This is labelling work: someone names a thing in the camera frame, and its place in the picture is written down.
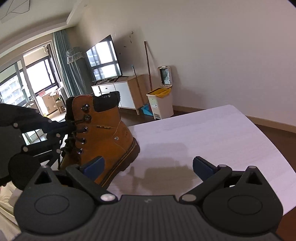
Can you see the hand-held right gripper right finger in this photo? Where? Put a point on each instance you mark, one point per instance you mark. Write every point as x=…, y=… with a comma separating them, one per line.
x=203, y=169

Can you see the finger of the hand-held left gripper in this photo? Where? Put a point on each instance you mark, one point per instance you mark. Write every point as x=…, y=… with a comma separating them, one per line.
x=46, y=150
x=57, y=127

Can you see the teal curtain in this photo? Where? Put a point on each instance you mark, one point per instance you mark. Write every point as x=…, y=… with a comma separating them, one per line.
x=66, y=64

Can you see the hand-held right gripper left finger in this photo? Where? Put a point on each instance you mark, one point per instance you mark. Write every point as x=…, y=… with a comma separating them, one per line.
x=93, y=168

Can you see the blue dustpan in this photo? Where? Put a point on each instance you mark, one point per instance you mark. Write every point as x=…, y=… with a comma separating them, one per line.
x=146, y=110

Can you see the white wooden TV cabinet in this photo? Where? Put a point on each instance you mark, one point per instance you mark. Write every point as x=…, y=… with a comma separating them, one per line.
x=124, y=92

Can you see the white tall appliance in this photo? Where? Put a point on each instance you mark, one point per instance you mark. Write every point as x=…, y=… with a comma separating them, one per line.
x=63, y=97

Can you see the tan leather boot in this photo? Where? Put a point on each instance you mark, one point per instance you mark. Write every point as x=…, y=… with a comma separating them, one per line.
x=108, y=139

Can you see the covered standing appliance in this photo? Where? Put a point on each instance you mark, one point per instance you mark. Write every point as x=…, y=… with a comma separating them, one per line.
x=78, y=69

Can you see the flat ceiling light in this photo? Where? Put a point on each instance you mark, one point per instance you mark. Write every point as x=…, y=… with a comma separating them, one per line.
x=13, y=9

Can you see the flat screen television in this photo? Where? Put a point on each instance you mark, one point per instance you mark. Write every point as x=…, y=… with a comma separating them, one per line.
x=104, y=60

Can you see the dark brown shoelace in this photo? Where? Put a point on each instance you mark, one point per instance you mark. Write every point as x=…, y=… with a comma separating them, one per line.
x=70, y=140

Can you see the cardboard box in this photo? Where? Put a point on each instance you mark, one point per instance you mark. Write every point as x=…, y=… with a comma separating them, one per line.
x=49, y=104

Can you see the white trash bin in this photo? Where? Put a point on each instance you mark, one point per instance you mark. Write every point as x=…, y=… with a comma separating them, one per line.
x=161, y=104

